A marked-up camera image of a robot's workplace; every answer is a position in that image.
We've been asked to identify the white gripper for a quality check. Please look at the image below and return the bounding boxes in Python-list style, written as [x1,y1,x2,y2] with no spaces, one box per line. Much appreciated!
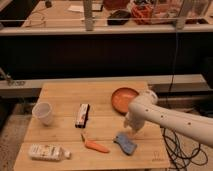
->
[124,112,145,135]

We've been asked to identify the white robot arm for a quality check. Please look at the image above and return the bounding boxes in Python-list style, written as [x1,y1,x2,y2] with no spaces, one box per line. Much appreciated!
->
[124,90,213,148]

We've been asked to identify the orange ceramic bowl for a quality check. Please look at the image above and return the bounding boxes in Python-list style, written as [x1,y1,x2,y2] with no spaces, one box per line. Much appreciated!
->
[111,87,139,115]

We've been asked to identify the orange toy carrot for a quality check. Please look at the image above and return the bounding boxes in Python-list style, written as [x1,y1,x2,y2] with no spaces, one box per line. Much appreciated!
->
[81,133,110,153]

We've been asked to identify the black white rectangular box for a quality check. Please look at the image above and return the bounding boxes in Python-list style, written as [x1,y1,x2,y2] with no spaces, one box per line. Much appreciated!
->
[75,104,90,128]

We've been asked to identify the wooden cutting board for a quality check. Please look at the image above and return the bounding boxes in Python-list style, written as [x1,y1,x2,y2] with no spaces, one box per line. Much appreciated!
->
[14,81,170,171]

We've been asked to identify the white plastic cup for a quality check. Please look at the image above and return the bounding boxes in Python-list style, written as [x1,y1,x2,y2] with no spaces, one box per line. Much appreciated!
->
[32,102,53,126]

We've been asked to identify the clear plastic bottle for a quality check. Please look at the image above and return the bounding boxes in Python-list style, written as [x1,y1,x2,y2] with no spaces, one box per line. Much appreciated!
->
[28,144,71,161]

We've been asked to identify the black object on shelf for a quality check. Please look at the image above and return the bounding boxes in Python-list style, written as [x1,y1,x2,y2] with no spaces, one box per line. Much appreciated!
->
[107,10,131,25]

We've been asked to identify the orange basket on shelf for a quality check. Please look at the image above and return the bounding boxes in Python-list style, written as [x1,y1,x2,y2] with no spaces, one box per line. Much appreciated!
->
[131,5,153,25]

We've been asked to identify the white paper sheet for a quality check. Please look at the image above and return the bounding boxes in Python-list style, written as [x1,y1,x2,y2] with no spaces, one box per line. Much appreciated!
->
[68,5,84,13]

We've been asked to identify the black floor cables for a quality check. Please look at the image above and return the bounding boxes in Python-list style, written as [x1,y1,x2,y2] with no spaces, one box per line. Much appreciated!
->
[161,127,209,171]

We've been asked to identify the grey metal post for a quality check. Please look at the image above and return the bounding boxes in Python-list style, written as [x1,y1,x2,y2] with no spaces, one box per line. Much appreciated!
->
[83,0,93,31]

